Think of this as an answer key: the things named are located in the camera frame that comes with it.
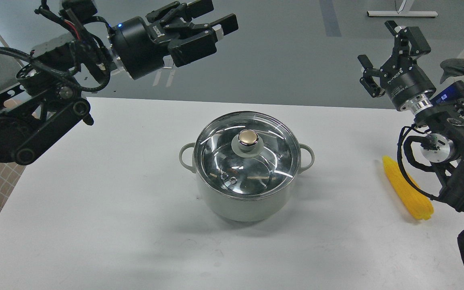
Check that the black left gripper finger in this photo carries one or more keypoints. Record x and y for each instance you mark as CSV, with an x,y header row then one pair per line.
x,y
185,10
190,42

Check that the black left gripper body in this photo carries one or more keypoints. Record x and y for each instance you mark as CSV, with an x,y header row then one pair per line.
x,y
139,47

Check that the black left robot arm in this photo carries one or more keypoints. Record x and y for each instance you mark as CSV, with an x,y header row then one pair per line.
x,y
48,101

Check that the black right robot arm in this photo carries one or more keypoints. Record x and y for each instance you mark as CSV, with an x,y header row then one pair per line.
x,y
435,141

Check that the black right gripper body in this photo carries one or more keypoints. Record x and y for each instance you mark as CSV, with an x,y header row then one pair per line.
x,y
403,79

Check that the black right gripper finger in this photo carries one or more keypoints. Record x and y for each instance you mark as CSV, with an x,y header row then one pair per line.
x,y
409,45
369,73

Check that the glass pot lid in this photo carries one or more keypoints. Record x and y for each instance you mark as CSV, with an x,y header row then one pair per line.
x,y
247,155

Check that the grey-green steel cooking pot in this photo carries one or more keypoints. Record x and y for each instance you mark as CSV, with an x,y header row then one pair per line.
x,y
250,210

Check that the white desk leg base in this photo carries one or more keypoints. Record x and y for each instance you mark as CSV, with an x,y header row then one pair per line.
x,y
403,11

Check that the yellow toy corn cob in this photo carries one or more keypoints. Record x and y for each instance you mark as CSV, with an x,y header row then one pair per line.
x,y
419,206

